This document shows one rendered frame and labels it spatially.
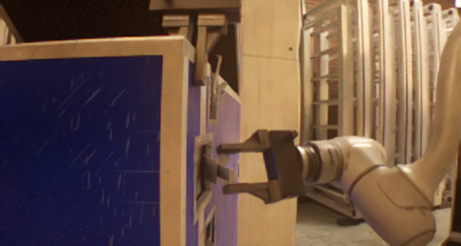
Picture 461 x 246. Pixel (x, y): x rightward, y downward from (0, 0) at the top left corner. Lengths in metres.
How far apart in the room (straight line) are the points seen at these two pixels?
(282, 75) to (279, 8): 0.39
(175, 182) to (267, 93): 1.43
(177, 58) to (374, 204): 0.44
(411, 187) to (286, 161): 0.23
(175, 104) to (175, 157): 0.06
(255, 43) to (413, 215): 1.38
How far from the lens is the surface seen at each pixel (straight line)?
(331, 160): 0.65
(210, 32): 0.46
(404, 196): 0.62
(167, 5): 0.47
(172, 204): 0.38
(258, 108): 1.75
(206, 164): 0.58
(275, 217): 1.88
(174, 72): 0.37
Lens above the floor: 0.86
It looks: 1 degrees up
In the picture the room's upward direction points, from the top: 1 degrees clockwise
